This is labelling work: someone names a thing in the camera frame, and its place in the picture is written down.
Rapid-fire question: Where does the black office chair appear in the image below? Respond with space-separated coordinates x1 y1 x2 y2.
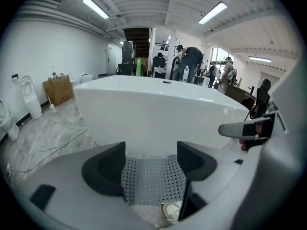
249 78 272 120

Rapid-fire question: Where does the long ceiling light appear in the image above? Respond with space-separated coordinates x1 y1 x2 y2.
198 1 228 25
82 0 110 19
248 56 272 63

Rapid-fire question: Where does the white toilet with raised lid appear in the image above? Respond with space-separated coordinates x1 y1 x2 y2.
20 75 44 120

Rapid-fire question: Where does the person's left white shoe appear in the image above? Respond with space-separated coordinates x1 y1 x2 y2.
161 202 181 225

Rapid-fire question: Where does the dark desk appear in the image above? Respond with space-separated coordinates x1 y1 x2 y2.
225 83 256 108

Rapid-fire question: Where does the black machine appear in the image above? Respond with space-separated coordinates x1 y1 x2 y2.
120 40 136 76

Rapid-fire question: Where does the white toilet brush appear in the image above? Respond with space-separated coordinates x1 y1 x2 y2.
47 96 57 113

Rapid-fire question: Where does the white door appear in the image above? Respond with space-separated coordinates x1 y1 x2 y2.
106 43 116 76

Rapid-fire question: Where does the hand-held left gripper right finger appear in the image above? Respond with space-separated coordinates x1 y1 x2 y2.
177 140 262 230

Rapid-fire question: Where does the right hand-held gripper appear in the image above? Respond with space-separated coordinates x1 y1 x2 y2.
218 56 307 229

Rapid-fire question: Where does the green bottle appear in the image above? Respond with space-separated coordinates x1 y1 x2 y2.
135 57 143 77

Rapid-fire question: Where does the long white looping cable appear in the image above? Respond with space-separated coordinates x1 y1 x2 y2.
6 127 90 184

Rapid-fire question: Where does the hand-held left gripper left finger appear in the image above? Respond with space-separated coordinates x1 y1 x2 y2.
14 141 159 230

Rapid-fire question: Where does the white bathtub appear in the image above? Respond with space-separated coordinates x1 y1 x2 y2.
72 75 250 158

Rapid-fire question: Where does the brown box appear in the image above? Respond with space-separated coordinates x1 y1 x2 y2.
42 74 74 107

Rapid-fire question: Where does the clear plastic bottle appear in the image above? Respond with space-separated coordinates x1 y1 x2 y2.
182 65 190 83

